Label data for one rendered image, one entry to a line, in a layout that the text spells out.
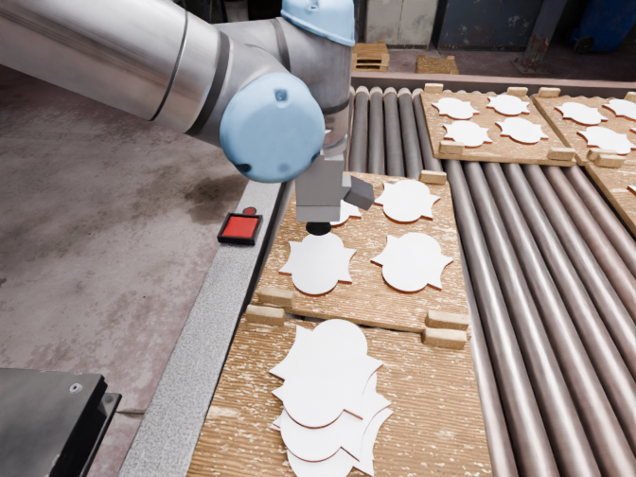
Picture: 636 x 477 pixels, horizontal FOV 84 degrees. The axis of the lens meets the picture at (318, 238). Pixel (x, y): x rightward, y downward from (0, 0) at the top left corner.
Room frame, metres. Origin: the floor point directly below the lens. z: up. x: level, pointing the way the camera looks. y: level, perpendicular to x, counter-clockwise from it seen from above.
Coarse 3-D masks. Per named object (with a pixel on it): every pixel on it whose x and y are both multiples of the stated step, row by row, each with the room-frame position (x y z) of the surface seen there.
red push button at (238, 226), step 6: (228, 222) 0.55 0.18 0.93; (234, 222) 0.55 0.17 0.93; (240, 222) 0.55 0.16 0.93; (246, 222) 0.55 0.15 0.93; (252, 222) 0.55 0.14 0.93; (228, 228) 0.53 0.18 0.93; (234, 228) 0.53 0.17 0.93; (240, 228) 0.53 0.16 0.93; (246, 228) 0.53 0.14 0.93; (252, 228) 0.53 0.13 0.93; (222, 234) 0.51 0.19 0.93; (228, 234) 0.51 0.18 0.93; (234, 234) 0.51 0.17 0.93; (240, 234) 0.51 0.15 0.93; (246, 234) 0.51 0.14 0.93; (252, 234) 0.51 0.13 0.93
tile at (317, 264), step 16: (304, 240) 0.48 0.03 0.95; (320, 240) 0.48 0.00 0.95; (336, 240) 0.48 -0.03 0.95; (304, 256) 0.43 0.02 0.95; (320, 256) 0.43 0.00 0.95; (336, 256) 0.43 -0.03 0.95; (352, 256) 0.44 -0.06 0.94; (288, 272) 0.40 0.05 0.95; (304, 272) 0.40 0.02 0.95; (320, 272) 0.40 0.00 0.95; (336, 272) 0.40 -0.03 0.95; (304, 288) 0.36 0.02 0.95; (320, 288) 0.36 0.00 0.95
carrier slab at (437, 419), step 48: (240, 336) 0.28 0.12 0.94; (288, 336) 0.28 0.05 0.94; (384, 336) 0.28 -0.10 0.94; (240, 384) 0.21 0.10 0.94; (384, 384) 0.21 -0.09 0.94; (432, 384) 0.21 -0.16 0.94; (240, 432) 0.15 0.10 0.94; (384, 432) 0.15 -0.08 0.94; (432, 432) 0.15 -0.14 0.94; (480, 432) 0.15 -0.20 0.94
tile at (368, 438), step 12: (276, 420) 0.15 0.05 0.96; (372, 420) 0.15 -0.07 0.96; (384, 420) 0.16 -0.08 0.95; (372, 432) 0.14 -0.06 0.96; (372, 444) 0.13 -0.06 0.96; (288, 456) 0.12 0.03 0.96; (336, 456) 0.12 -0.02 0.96; (348, 456) 0.12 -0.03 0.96; (360, 456) 0.12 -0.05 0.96; (300, 468) 0.10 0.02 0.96; (312, 468) 0.10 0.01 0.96; (324, 468) 0.10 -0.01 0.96; (336, 468) 0.10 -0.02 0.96; (348, 468) 0.10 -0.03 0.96; (360, 468) 0.10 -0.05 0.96; (372, 468) 0.10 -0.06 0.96
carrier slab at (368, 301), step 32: (448, 192) 0.64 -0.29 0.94; (288, 224) 0.53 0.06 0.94; (352, 224) 0.53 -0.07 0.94; (384, 224) 0.53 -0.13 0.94; (416, 224) 0.53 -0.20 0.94; (448, 224) 0.53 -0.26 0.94; (288, 256) 0.44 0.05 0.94; (448, 256) 0.44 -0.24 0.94; (256, 288) 0.37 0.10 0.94; (288, 288) 0.37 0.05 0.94; (352, 288) 0.37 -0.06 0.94; (384, 288) 0.37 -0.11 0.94; (448, 288) 0.37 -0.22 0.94; (352, 320) 0.31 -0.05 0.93; (384, 320) 0.31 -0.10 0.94; (416, 320) 0.31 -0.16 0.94
